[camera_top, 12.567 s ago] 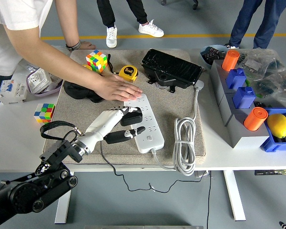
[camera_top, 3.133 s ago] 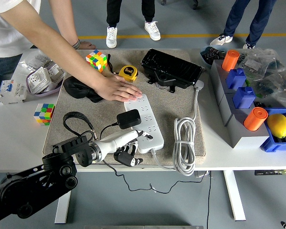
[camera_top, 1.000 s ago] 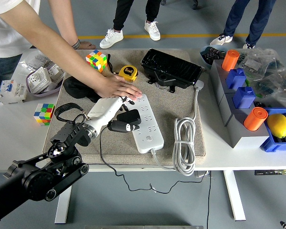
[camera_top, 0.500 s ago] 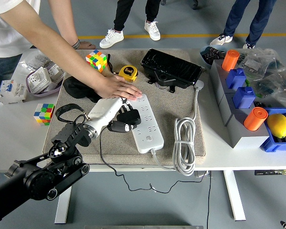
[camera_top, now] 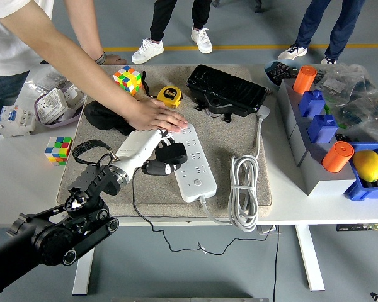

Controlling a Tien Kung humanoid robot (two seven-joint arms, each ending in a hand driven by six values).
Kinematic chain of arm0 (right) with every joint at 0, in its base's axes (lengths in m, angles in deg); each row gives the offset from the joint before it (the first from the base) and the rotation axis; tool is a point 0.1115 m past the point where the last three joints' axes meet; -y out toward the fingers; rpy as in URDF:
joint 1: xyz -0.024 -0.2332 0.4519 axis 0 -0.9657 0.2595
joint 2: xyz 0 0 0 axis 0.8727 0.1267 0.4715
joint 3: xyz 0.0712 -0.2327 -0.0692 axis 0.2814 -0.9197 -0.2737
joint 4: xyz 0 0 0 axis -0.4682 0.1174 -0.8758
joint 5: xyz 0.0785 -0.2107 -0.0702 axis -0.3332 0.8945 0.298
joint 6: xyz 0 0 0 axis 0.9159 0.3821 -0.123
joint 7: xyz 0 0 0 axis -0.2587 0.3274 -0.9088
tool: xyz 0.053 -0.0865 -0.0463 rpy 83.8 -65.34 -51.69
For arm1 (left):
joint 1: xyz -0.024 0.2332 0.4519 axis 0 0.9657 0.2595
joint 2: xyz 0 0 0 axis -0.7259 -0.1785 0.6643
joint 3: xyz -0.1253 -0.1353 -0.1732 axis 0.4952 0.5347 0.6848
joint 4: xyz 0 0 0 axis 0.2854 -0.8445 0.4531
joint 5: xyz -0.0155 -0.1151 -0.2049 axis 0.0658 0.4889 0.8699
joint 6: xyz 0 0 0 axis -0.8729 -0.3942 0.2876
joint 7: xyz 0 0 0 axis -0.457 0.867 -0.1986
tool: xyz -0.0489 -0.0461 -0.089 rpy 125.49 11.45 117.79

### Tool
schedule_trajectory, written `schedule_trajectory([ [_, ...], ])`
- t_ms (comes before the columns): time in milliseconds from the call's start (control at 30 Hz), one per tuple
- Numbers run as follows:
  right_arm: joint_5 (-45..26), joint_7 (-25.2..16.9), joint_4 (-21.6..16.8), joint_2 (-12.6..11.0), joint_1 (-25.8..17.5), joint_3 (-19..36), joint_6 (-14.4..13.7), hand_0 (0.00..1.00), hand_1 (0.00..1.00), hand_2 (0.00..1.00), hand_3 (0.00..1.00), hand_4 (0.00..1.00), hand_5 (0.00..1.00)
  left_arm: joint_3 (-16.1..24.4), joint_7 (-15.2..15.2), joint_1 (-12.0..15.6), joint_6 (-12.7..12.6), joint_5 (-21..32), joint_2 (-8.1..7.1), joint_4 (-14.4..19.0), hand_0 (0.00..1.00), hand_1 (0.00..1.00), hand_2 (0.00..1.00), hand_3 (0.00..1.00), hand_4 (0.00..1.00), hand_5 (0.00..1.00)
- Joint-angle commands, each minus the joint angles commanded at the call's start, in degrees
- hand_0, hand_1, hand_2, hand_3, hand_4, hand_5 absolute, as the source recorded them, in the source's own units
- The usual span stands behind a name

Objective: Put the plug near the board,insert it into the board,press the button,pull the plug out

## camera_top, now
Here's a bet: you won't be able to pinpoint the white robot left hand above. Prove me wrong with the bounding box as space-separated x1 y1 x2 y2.
113 128 177 179

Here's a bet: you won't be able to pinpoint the person's left hand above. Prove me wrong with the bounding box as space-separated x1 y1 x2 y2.
103 53 128 66

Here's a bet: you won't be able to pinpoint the person's right hand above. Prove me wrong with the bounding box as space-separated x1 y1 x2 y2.
124 98 189 135

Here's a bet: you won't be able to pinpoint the black plug adapter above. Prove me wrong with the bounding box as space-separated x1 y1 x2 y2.
154 142 188 171

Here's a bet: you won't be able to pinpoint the thin black plug cord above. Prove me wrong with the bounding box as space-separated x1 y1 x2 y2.
131 174 274 255

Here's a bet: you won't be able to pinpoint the white power strip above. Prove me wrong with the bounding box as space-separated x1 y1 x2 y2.
168 123 218 203

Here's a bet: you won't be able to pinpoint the colourful puzzle cube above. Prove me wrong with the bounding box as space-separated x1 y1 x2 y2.
44 135 74 167
113 65 142 96

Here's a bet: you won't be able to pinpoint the black cloth pouch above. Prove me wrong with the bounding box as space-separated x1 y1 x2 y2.
83 99 136 136

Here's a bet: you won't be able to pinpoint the person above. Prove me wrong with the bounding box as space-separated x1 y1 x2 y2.
131 0 214 65
277 0 366 65
0 0 56 126

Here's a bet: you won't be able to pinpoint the grey-brown mat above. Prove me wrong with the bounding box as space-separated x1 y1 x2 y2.
56 64 273 220

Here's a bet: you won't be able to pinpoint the black table control panel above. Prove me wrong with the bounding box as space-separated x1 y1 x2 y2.
336 223 378 233

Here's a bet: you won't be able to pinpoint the white table leg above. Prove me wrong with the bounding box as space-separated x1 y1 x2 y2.
72 248 97 296
294 225 326 292

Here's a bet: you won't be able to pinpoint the black glossy device box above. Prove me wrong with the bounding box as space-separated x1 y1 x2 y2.
185 64 270 122

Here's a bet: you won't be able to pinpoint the blue plastic bin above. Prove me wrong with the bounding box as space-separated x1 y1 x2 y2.
343 141 378 201

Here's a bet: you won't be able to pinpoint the white circuit breaker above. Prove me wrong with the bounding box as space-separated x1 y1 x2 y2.
0 105 36 138

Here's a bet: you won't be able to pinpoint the light blue bowl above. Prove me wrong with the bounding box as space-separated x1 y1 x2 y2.
263 59 303 88

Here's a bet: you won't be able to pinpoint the grey block base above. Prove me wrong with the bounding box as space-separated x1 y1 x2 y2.
277 77 357 196

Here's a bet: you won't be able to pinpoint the yellow lemon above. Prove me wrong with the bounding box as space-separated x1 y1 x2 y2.
352 149 378 183

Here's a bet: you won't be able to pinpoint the dark circuit boards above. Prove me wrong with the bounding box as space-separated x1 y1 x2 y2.
267 62 300 79

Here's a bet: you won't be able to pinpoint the orange cylinder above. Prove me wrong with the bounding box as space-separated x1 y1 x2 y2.
292 65 318 94
321 141 355 174

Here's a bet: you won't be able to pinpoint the blue plastic block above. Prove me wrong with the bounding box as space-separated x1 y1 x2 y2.
298 89 327 120
307 113 338 144

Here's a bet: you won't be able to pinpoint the clear bag of components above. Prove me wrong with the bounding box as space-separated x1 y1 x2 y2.
313 64 378 106
332 92 378 144

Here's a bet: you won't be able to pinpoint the yellow tape measure black strap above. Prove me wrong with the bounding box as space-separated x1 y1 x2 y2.
140 70 183 109

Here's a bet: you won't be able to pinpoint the black hanging cable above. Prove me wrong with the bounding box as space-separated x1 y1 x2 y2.
272 225 281 302

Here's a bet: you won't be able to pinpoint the white power strip cable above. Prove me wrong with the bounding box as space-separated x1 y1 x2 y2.
198 105 271 233

